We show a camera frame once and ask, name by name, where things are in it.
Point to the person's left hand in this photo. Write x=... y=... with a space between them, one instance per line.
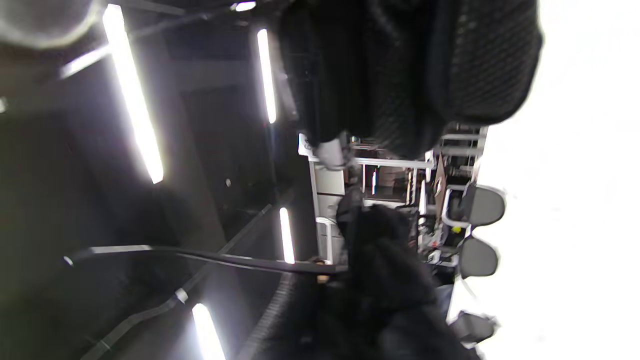
x=390 y=300

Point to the person's right hand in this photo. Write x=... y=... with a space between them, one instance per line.
x=400 y=65

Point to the black sunglasses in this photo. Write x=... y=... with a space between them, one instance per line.
x=225 y=260

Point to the ceiling light strip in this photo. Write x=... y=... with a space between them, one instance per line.
x=266 y=75
x=207 y=332
x=286 y=235
x=245 y=6
x=132 y=95

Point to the black office chair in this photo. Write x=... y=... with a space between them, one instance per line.
x=472 y=327
x=482 y=205
x=477 y=257

